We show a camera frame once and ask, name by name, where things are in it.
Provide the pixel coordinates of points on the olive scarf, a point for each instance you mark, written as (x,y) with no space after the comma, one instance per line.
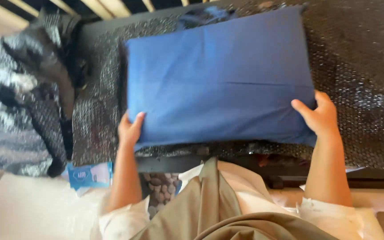
(225,213)

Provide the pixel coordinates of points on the blue pillow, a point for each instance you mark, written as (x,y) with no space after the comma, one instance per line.
(218,76)

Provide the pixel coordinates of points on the wooden bed slats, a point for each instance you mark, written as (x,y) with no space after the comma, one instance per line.
(62,10)

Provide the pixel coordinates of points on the blue and white package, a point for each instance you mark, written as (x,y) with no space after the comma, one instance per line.
(88,175)

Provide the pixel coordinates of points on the white cloth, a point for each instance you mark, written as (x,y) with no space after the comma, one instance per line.
(35,210)

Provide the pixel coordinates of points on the grey patterned rug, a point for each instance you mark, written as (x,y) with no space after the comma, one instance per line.
(2,110)

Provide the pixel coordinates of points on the pebble print bag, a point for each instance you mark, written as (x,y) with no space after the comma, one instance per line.
(161,190)

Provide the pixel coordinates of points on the crumpled black bubble wrap sheet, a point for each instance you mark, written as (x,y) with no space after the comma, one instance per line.
(42,83)

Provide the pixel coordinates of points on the person's white shirt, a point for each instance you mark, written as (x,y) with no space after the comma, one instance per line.
(252,206)

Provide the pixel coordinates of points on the person's right hand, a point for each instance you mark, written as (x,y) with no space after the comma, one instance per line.
(322,116)

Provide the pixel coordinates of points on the person's left hand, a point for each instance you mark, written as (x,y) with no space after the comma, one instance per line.
(128,130)

